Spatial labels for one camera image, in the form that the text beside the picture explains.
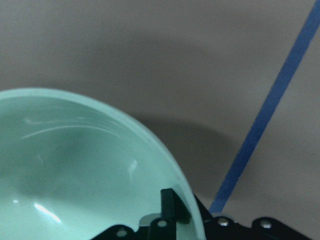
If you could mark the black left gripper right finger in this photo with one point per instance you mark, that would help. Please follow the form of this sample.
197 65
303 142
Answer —
221 227

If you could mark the green bowl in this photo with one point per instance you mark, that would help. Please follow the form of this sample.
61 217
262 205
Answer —
71 167

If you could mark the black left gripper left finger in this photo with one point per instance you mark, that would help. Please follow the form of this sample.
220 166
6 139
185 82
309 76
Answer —
173 211

